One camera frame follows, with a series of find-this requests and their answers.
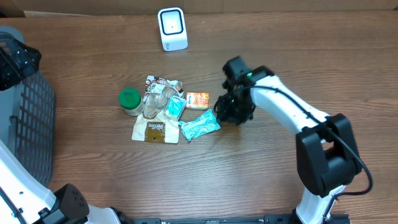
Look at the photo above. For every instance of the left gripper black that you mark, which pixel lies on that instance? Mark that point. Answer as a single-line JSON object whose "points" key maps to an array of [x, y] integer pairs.
{"points": [[14, 71]]}

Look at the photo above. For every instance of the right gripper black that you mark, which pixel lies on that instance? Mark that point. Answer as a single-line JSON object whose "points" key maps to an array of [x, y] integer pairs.
{"points": [[227, 115]]}

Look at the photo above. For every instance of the teal snack packet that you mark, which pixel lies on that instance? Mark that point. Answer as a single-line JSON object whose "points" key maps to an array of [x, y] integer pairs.
{"points": [[204, 124]]}

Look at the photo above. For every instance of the orange tissue pack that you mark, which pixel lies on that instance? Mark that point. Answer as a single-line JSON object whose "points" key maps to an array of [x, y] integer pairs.
{"points": [[197, 100]]}

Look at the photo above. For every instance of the small teal tissue pack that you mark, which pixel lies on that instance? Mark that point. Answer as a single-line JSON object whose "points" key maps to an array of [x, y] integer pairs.
{"points": [[175, 107]]}

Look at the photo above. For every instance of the beige dried mushroom bag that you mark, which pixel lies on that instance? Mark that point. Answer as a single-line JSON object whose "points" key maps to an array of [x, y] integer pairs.
{"points": [[152, 125]]}

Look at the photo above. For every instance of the clear jar white contents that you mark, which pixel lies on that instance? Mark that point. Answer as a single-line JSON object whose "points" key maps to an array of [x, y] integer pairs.
{"points": [[137, 111]]}

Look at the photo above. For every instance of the green bottle cap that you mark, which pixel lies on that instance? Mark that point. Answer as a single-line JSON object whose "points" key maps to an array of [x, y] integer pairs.
{"points": [[129, 98]]}

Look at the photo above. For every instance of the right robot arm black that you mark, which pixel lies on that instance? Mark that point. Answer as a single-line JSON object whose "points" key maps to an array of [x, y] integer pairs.
{"points": [[326, 151]]}

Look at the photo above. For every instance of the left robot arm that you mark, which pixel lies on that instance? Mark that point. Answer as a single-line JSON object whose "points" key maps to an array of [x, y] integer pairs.
{"points": [[25, 200]]}

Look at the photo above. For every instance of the white barcode scanner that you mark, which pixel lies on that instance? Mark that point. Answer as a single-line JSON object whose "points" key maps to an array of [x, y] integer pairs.
{"points": [[173, 32]]}

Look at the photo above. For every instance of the grey plastic shopping basket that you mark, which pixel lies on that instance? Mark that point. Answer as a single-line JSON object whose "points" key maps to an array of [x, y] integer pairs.
{"points": [[28, 121]]}

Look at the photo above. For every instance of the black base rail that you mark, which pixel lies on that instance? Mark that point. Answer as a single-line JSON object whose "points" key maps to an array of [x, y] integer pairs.
{"points": [[211, 221]]}

